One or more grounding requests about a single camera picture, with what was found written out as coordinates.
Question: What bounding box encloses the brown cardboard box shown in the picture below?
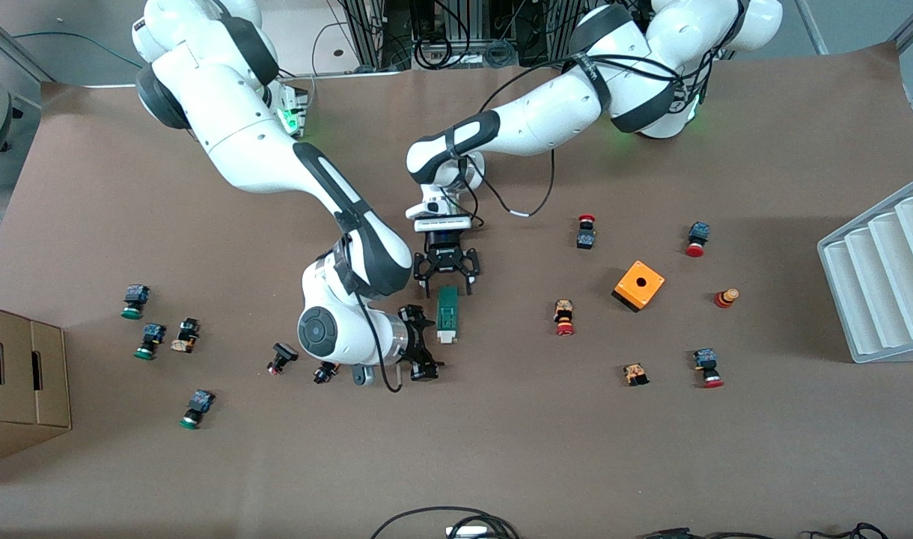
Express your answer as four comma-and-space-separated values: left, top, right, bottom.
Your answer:
0, 302, 73, 469

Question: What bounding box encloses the black looped cable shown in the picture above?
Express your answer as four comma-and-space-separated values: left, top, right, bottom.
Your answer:
370, 507, 519, 539

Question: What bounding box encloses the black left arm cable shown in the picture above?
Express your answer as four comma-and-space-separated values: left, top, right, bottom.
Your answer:
456, 64, 577, 225

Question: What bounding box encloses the white ribbed plastic tray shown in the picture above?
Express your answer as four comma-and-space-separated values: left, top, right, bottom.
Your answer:
816, 177, 913, 365

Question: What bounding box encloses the black square push button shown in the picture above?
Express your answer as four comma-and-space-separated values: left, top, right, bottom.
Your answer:
266, 342, 300, 377

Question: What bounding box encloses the green load switch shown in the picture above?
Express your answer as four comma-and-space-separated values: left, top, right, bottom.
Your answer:
436, 284, 461, 345

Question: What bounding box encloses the orange button enclosure box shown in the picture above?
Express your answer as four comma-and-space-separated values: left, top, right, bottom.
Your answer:
611, 260, 666, 314

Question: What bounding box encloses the aluminium rack with cables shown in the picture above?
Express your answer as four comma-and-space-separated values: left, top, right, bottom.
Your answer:
341, 0, 652, 73

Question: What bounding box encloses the green push button blue block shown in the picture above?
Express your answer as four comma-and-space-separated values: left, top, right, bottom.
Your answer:
133, 323, 168, 361
120, 284, 151, 320
178, 389, 216, 430

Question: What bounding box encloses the white platform board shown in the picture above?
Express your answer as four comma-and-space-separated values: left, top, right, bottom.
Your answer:
262, 0, 406, 79

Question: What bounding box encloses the black cable with connector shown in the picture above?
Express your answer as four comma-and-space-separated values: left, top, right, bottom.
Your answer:
638, 528, 775, 539

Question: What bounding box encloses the thin black red cable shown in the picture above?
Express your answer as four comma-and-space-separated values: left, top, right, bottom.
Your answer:
804, 522, 890, 539

